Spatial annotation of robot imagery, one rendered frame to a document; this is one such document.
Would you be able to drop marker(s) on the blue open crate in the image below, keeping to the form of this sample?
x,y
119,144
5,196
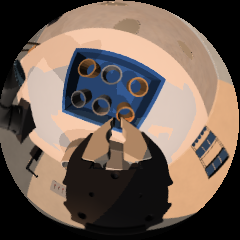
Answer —
x,y
118,92

